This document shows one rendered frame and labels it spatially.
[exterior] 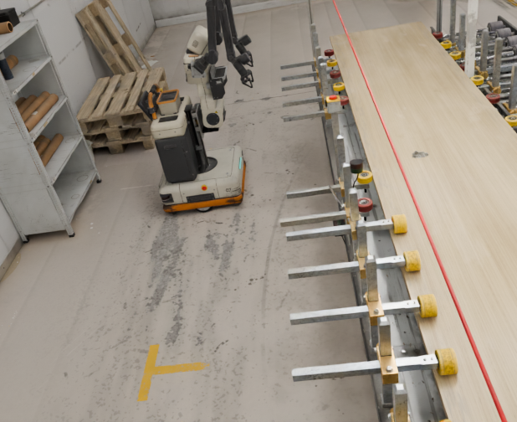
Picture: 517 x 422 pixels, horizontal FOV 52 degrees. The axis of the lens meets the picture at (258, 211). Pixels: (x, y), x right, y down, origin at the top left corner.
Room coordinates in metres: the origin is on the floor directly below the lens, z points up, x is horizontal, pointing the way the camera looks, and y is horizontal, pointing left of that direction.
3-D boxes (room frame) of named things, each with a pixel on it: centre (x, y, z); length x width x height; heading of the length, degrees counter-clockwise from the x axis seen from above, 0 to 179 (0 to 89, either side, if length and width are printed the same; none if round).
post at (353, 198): (1.89, -0.41, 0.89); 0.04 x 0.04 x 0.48; 82
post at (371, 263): (1.40, -0.35, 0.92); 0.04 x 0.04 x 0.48; 82
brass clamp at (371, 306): (1.37, -0.34, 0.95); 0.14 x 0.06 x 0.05; 172
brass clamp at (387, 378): (1.13, -0.31, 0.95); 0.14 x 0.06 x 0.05; 172
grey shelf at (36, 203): (4.20, 1.71, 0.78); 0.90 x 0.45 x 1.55; 172
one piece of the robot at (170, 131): (3.99, 0.49, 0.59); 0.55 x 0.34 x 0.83; 172
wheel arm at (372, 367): (1.12, -0.25, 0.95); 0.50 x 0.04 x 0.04; 82
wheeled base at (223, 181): (3.98, 0.40, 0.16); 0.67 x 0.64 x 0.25; 82
